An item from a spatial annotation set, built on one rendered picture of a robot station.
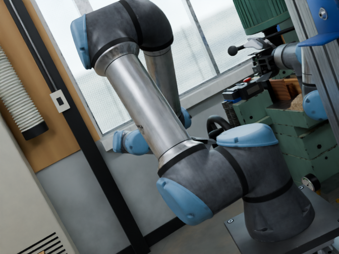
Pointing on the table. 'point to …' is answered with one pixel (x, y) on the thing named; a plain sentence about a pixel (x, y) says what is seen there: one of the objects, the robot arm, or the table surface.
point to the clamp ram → (268, 88)
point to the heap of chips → (297, 103)
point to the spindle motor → (261, 14)
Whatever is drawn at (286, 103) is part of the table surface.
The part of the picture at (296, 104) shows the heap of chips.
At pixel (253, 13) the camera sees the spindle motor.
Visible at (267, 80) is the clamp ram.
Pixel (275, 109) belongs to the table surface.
